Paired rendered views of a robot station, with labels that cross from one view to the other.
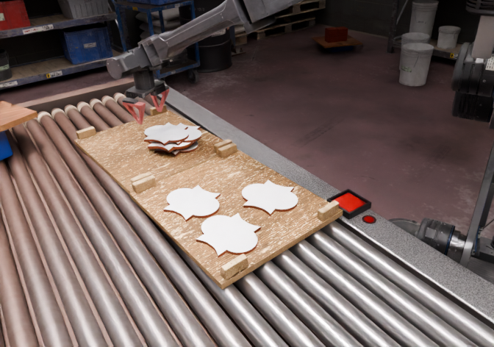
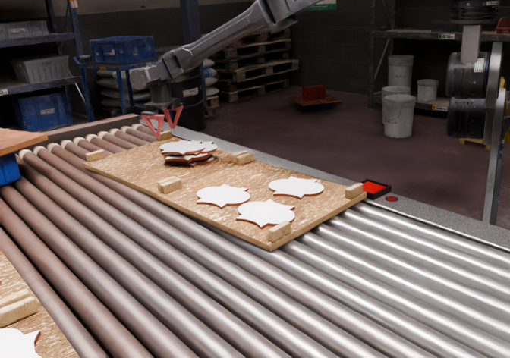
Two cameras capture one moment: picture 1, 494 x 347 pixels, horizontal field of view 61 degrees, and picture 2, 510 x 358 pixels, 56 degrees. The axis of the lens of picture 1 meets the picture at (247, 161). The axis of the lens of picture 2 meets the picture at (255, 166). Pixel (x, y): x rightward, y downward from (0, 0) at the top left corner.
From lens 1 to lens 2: 35 cm
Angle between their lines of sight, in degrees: 12
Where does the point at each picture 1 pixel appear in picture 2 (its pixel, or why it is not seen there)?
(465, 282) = (486, 230)
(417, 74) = (402, 125)
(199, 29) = (225, 35)
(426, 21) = (404, 75)
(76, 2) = (33, 66)
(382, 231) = (406, 205)
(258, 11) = (283, 10)
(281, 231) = (315, 208)
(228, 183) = (252, 182)
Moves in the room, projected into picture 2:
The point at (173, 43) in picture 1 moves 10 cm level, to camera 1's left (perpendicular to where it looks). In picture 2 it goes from (196, 51) to (158, 54)
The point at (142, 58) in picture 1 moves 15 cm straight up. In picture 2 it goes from (162, 70) to (156, 15)
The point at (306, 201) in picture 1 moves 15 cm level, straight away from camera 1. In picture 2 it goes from (332, 188) to (325, 168)
